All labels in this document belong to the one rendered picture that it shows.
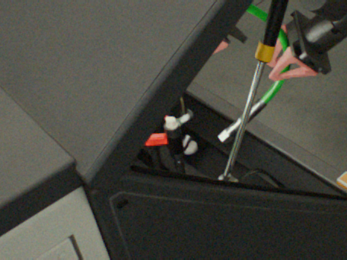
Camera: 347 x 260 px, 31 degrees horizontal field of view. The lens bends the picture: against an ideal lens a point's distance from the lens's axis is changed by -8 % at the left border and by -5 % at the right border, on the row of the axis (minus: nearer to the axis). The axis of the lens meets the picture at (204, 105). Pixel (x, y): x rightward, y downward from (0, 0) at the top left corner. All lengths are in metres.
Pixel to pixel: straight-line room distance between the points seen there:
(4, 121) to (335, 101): 2.47
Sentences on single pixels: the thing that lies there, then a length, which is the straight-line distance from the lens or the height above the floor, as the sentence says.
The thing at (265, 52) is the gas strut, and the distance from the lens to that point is 0.71.
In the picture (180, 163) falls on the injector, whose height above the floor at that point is 1.05.
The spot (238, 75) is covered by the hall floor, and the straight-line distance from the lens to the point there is 3.18.
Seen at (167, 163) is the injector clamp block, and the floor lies 0.98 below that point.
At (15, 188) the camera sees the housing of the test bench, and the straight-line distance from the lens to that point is 0.56.
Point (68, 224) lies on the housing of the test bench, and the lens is 0.60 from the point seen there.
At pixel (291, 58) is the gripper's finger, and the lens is 1.00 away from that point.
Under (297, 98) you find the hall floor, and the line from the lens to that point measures 3.02.
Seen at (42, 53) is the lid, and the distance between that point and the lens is 0.68.
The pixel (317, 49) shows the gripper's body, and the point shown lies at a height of 1.31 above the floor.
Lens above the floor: 1.86
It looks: 38 degrees down
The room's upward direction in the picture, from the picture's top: 8 degrees counter-clockwise
